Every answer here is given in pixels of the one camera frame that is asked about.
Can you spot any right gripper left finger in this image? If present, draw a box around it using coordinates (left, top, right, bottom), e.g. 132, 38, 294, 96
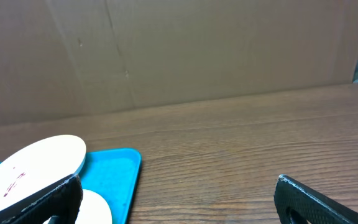
0, 174, 83, 224

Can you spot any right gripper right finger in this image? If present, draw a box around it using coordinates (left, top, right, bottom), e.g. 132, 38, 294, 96
273, 174, 358, 224

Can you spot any yellow-green dirty plate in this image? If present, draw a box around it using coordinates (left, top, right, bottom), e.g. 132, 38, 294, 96
42, 189, 114, 224

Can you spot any teal plastic serving tray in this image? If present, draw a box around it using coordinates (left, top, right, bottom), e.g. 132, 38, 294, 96
0, 148, 142, 224

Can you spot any white plate with red stain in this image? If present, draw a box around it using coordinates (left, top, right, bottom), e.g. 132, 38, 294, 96
0, 134, 86, 211

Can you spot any brown cardboard backdrop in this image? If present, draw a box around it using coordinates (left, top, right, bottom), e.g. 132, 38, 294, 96
0, 0, 358, 126

